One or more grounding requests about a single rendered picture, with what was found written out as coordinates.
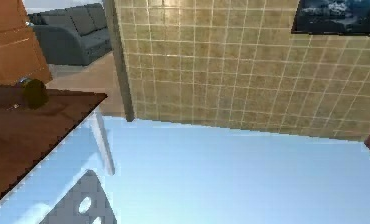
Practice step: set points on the grey sofa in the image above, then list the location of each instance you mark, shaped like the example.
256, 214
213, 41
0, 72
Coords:
74, 36

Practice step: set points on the dark green round object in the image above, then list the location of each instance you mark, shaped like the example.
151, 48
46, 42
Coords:
34, 93

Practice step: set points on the dark brown wooden table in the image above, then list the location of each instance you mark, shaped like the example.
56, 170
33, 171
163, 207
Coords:
29, 133

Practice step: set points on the dark framed wall picture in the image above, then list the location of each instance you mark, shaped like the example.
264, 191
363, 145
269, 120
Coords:
336, 15

